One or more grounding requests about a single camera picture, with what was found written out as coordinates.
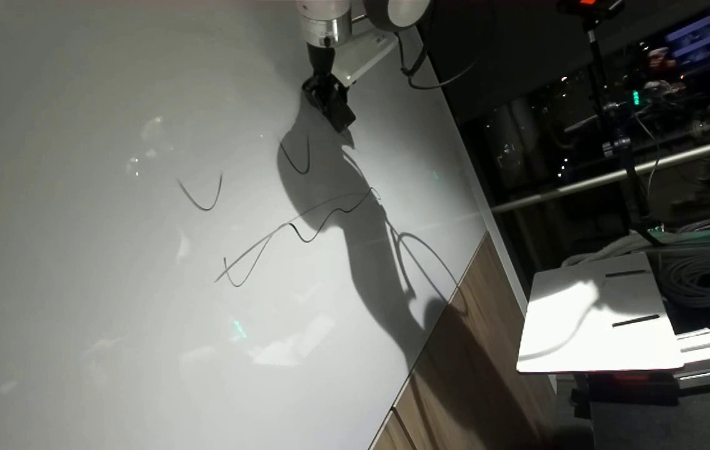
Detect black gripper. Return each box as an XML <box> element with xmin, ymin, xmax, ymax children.
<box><xmin>301</xmin><ymin>43</ymin><xmax>356</xmax><ymax>107</ymax></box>

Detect black felt whiteboard duster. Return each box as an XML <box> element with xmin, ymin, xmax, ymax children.
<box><xmin>314</xmin><ymin>95</ymin><xmax>360</xmax><ymax>135</ymax></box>

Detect large white whiteboard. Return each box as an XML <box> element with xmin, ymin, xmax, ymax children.
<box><xmin>0</xmin><ymin>0</ymin><xmax>494</xmax><ymax>450</ymax></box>

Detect black tripod stand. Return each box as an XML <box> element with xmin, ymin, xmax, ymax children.
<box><xmin>556</xmin><ymin>0</ymin><xmax>667</xmax><ymax>250</ymax></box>

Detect grey metal railing bar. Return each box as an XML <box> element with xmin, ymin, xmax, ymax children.
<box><xmin>490</xmin><ymin>130</ymin><xmax>710</xmax><ymax>216</ymax></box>

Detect white table at right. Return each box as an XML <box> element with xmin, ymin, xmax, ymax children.
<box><xmin>512</xmin><ymin>253</ymin><xmax>685</xmax><ymax>377</ymax></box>

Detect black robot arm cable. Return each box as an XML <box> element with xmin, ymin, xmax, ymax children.
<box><xmin>395</xmin><ymin>27</ymin><xmax>475</xmax><ymax>93</ymax></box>

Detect dark coiled cable bundle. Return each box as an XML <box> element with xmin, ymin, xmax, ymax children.
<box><xmin>644</xmin><ymin>222</ymin><xmax>710</xmax><ymax>331</ymax></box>

